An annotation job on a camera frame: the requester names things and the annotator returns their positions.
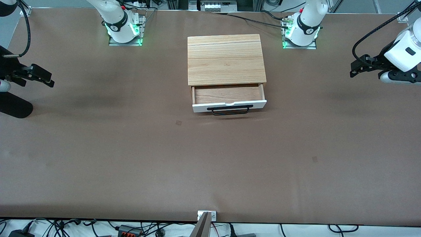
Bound brown table cover mat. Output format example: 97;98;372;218
0;7;421;227

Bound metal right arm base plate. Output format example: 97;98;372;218
109;15;147;46

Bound light wooden drawer cabinet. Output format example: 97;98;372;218
187;34;267;99

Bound white-fronted wooden drawer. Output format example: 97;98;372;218
192;83;267;113

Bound grey camera mount bar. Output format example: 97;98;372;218
190;212;211;237

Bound small metal edge bracket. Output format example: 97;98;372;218
197;211;217;222

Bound thick black table cable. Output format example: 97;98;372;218
214;13;290;29

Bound white power strip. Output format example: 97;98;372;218
200;0;237;13

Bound black rounded object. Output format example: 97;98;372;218
0;92;33;119

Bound black box orange connectors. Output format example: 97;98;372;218
118;225;142;237

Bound thin black curled cable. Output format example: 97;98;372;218
260;10;290;21

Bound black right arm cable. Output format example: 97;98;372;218
3;0;31;58

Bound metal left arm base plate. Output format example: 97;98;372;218
282;18;318;50

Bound black looped floor cable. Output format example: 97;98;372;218
328;224;359;233

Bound black metal drawer handle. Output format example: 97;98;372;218
207;105;254;116

